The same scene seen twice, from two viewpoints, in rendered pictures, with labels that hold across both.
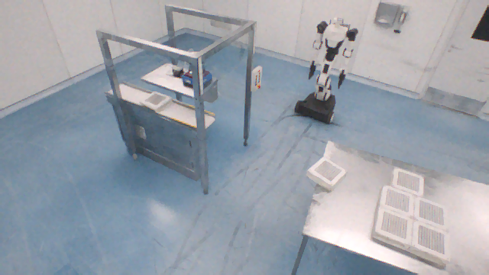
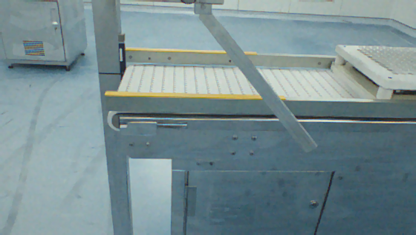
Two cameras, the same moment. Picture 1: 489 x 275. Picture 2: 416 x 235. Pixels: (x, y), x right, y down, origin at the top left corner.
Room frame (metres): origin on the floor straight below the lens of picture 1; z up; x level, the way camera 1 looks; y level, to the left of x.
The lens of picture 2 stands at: (2.96, 0.13, 1.17)
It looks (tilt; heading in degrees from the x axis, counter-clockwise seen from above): 28 degrees down; 147
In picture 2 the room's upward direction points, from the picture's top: 4 degrees clockwise
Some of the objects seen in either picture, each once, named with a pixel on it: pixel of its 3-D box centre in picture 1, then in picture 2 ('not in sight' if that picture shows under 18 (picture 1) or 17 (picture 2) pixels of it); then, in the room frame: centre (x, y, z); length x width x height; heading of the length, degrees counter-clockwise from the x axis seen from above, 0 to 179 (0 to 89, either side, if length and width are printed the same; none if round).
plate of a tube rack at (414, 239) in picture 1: (430, 240); not in sight; (1.05, -1.35, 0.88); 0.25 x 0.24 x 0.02; 154
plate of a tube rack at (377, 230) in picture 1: (393, 225); not in sight; (1.16, -1.13, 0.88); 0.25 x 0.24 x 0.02; 154
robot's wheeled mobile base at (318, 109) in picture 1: (320, 99); not in sight; (3.88, -1.24, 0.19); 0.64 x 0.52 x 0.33; 150
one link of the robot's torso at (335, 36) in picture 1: (335, 35); not in sight; (3.90, -1.25, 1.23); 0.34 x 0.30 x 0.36; 60
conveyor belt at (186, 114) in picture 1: (157, 106); (397, 100); (2.58, 0.94, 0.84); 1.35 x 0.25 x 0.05; 63
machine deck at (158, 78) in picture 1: (179, 80); not in sight; (2.39, 0.61, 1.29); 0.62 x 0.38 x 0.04; 63
